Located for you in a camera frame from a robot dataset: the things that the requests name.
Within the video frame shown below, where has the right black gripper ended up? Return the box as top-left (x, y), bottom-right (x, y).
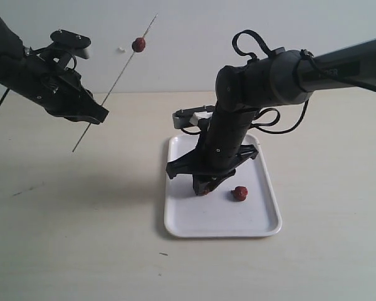
top-left (166, 105), bottom-right (256, 196)

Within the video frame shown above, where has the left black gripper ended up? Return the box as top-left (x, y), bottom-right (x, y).
top-left (0, 48), bottom-right (109, 125)

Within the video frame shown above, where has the thin metal skewer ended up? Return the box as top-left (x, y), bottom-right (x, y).
top-left (71, 13), bottom-right (159, 153)

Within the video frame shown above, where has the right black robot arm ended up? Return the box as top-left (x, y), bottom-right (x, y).
top-left (166, 38), bottom-right (376, 196)

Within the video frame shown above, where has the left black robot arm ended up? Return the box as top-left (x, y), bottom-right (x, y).
top-left (0, 17), bottom-right (108, 125)

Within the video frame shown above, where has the white rectangular plastic tray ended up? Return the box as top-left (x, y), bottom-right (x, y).
top-left (164, 151), bottom-right (282, 238)

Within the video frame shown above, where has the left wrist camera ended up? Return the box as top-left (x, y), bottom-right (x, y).
top-left (50, 29), bottom-right (91, 60)

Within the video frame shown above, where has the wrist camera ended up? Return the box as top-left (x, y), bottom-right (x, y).
top-left (172, 105), bottom-right (215, 130)
top-left (50, 29), bottom-right (91, 60)

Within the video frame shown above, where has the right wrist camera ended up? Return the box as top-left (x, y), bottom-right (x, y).
top-left (172, 105), bottom-right (215, 130)

